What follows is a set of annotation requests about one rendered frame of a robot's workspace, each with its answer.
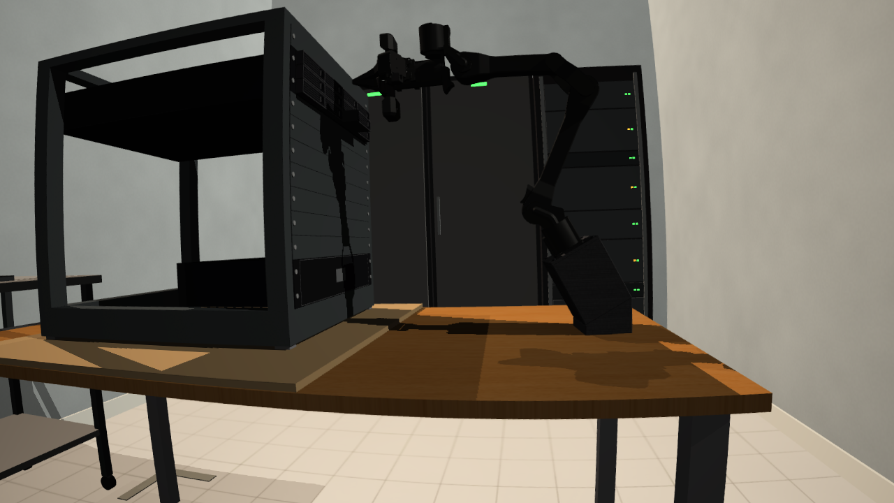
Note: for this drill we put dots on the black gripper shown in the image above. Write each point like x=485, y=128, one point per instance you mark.
x=390, y=106

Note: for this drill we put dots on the black open rack frame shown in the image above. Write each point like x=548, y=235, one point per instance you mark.
x=315, y=182

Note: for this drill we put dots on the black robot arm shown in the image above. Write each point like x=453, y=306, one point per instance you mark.
x=471, y=68

